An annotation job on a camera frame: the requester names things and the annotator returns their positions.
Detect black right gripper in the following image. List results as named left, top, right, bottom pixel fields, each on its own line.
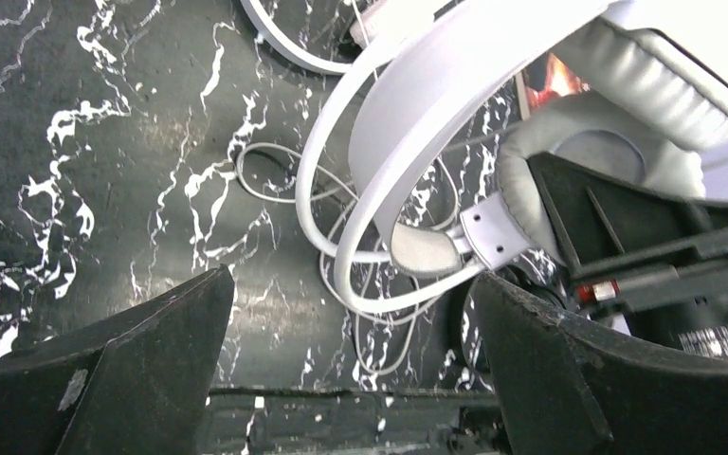
left=525, top=153, right=728, bottom=361

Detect large white over-ear headphones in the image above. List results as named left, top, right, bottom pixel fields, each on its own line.
left=294, top=1, right=728, bottom=317

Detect orange brown paperback book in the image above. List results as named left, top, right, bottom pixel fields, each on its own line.
left=514, top=52, right=590, bottom=119

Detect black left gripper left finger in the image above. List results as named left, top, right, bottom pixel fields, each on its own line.
left=0, top=265, right=235, bottom=454

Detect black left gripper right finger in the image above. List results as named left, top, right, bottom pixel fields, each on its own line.
left=471, top=273, right=728, bottom=454

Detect black wired headphones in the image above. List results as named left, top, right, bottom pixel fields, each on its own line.
left=446, top=264, right=566, bottom=382

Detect small white on-ear headphones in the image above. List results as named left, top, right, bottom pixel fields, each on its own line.
left=241, top=0, right=409, bottom=76

